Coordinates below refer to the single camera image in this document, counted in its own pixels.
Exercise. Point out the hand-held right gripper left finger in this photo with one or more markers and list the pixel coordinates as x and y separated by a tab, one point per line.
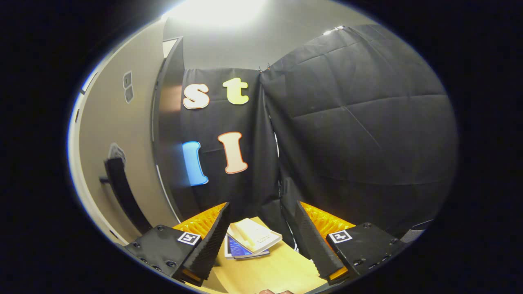
206	247

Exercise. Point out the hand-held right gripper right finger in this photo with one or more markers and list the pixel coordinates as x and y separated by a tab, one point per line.
314	245

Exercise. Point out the grey shoe cabinet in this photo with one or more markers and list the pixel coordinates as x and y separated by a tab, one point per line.
167	122

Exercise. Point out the grey cabinet door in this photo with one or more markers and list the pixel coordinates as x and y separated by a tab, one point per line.
106	122

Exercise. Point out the blue book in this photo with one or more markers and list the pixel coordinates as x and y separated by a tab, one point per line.
237	249

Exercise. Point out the white book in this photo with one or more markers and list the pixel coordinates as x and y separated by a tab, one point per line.
255	234

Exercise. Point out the black backdrop cloth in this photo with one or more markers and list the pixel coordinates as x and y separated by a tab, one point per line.
367	122

